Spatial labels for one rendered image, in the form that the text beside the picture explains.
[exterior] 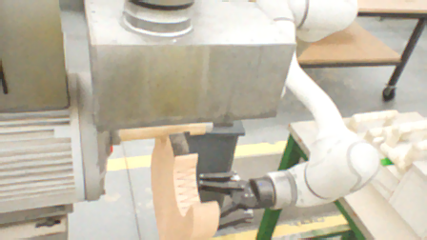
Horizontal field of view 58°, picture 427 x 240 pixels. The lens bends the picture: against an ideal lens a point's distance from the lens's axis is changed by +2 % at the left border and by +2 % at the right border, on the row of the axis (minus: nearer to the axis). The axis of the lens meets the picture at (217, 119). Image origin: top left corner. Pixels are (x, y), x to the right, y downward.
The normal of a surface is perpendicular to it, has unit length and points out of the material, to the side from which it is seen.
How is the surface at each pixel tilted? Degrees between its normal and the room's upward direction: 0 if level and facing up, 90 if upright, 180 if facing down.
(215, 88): 90
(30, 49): 90
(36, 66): 90
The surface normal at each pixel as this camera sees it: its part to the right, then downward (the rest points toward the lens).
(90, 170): 0.33, 0.39
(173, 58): 0.30, 0.60
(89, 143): 0.33, 0.01
